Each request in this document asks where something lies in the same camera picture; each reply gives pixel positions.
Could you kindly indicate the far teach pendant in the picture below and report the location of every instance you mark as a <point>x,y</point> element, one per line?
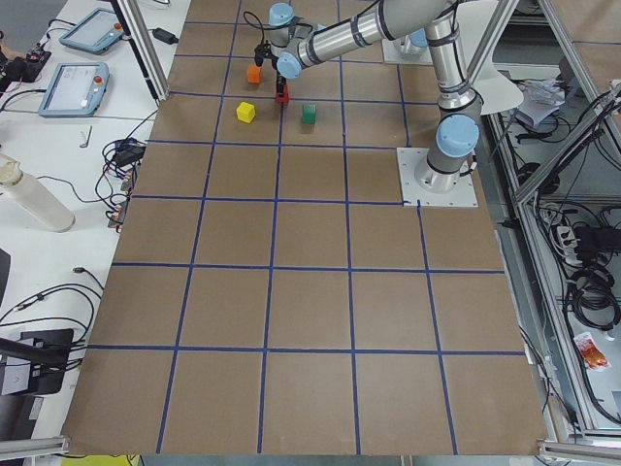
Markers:
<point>95,33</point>

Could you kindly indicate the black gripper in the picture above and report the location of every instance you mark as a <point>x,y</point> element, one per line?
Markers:
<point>280,81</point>

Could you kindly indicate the white power strip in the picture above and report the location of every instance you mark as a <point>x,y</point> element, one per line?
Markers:
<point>566,244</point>

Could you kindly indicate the red snack packet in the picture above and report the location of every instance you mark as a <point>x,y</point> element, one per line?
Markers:
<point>591,354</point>

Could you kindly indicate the aluminium frame post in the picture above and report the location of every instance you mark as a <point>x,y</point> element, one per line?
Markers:
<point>135,29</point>

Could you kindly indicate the metal hex key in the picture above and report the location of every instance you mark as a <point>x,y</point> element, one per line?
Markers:
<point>86,138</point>

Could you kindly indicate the yellow wooden block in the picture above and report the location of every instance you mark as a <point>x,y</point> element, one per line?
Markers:
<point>246,112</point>

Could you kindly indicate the black adapter with cables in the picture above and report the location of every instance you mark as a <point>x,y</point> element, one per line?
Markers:
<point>129,156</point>

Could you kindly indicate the black power adapter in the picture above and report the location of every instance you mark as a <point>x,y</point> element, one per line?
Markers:
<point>164,36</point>

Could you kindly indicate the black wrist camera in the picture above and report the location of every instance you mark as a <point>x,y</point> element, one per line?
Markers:
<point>262,52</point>

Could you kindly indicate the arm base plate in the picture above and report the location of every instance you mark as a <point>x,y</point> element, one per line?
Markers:
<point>405,52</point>
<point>423,187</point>

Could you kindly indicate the black camera stand base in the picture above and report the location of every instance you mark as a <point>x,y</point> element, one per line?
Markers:
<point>36,362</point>

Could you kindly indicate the white plastic bottle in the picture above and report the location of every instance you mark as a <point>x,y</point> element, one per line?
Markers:
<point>33,197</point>

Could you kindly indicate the red wooden block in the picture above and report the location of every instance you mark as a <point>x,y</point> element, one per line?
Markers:
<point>282,95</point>

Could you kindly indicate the green wooden block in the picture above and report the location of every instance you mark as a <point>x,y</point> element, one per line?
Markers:
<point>309,113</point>

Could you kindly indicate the near teach pendant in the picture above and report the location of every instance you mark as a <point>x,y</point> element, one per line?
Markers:
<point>75,90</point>

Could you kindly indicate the orange wooden block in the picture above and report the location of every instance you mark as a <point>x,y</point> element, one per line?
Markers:
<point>254,74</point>

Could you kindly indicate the teach pendant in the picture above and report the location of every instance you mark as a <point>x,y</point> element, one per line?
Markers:
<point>95,33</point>
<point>75,90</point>

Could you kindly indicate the brown paper table mat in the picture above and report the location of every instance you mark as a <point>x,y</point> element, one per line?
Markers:
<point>271,294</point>

